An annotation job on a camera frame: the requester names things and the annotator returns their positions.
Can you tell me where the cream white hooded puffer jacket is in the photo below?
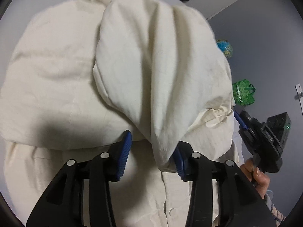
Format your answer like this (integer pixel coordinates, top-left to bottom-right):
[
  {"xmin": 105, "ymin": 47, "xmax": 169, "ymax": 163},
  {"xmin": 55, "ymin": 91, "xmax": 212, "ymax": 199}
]
[{"xmin": 1, "ymin": 0, "xmax": 234, "ymax": 226}]

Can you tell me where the person's right hand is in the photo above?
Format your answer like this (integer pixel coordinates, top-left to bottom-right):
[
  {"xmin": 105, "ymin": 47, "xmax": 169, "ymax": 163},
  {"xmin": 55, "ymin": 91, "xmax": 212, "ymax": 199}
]
[{"xmin": 240, "ymin": 158, "xmax": 270, "ymax": 199}]

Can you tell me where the green shopping bag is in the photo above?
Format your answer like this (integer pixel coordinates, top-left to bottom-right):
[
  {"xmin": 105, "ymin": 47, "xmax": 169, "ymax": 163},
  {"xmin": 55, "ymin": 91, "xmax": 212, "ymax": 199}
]
[{"xmin": 233, "ymin": 79, "xmax": 256, "ymax": 107}]

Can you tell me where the blue desk globe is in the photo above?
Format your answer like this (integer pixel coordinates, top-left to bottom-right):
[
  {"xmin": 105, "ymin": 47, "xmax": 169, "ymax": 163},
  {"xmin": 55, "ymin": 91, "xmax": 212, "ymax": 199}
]
[{"xmin": 216, "ymin": 40, "xmax": 233, "ymax": 58}]

